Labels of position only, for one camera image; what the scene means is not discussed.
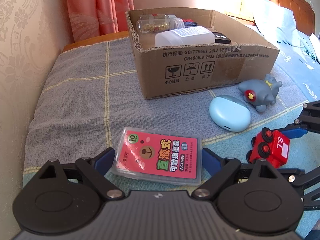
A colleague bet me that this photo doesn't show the pink patterned curtain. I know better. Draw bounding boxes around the pink patterned curtain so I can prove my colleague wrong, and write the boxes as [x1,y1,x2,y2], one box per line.
[67,0,134,42]

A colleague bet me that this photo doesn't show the red refill cartridge box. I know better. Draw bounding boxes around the red refill cartridge box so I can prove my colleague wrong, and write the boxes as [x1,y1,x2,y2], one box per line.
[111,127,202,186]

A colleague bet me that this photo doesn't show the black digital kitchen timer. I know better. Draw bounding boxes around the black digital kitchen timer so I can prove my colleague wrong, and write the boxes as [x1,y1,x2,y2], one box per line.
[212,31,231,44]

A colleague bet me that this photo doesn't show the clear plastic jar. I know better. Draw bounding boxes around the clear plastic jar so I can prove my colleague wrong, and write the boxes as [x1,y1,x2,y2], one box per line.
[136,18,185,34]

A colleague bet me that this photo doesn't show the white plastic bottle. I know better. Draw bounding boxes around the white plastic bottle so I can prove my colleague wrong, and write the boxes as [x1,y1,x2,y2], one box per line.
[155,26,215,47]

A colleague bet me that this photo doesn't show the light blue pillow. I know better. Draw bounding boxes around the light blue pillow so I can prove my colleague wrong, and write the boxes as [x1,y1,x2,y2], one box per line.
[253,0,319,61]

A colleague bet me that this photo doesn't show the wooden bedside table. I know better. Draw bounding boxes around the wooden bedside table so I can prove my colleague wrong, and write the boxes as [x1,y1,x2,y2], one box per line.
[62,31,129,52]

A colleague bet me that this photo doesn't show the light blue earbuds case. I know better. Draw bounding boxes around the light blue earbuds case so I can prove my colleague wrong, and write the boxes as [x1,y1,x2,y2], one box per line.
[209,95,251,132]

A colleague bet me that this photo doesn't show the jar of yellow capsules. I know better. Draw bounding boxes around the jar of yellow capsules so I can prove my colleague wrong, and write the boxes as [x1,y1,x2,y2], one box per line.
[136,14,177,28]

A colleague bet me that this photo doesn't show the dark blue toy cube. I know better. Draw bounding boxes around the dark blue toy cube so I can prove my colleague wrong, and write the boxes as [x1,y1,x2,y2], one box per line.
[182,19,199,28]

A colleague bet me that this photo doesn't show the open cardboard box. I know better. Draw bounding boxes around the open cardboard box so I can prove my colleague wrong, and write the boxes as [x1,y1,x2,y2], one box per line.
[126,7,279,99]

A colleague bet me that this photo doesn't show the red toy fire truck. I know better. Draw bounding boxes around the red toy fire truck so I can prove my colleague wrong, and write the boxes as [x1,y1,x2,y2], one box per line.
[246,127,290,168]

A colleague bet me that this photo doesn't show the wooden headboard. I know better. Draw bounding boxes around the wooden headboard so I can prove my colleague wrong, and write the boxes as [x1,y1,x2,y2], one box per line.
[269,0,316,35]

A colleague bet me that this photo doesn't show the grey checked blanket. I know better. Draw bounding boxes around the grey checked blanket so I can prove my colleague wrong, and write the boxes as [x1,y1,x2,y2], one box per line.
[23,38,319,185]

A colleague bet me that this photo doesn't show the grey shark figurine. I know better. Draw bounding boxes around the grey shark figurine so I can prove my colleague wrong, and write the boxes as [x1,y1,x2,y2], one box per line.
[238,74,283,112]

